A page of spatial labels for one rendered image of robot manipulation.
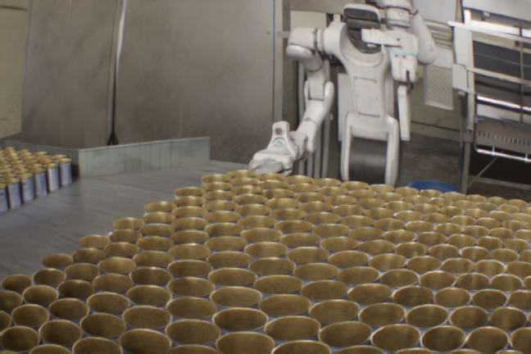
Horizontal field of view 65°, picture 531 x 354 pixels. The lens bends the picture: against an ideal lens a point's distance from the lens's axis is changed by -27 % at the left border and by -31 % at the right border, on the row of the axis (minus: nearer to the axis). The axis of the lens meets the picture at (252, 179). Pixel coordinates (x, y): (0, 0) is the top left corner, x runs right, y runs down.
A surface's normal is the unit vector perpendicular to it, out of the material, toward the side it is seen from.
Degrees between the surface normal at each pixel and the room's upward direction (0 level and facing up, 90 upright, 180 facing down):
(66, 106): 90
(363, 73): 115
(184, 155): 90
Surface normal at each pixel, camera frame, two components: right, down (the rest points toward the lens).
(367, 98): -0.35, 0.63
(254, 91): -0.41, 0.23
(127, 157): 0.35, 0.26
